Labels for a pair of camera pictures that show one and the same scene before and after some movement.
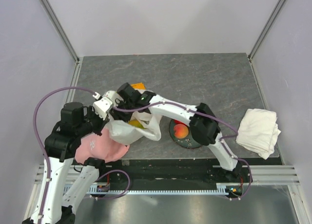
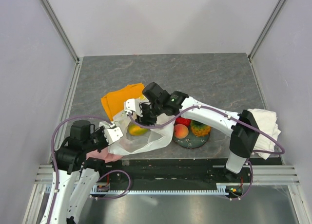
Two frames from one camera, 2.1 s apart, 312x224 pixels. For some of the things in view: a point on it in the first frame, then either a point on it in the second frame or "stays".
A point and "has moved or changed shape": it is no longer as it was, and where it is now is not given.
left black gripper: [102, 122] → [101, 130]
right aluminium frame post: [282, 0] stays
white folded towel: [258, 131] stays
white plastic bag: [122, 132] has moved or changed shape
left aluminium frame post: [54, 20] stays
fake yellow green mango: [135, 123] has moved or changed shape
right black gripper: [118, 115] → [145, 120]
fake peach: [181, 131] stays
